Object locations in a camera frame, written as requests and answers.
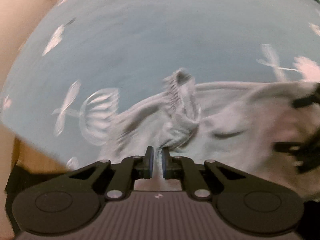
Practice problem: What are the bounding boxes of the teal floral bed sheet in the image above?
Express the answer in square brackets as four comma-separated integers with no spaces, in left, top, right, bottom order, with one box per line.
[1,0,319,165]

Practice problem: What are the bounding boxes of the grey sweatpants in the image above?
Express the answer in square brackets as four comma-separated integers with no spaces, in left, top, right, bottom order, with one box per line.
[99,69,319,200]

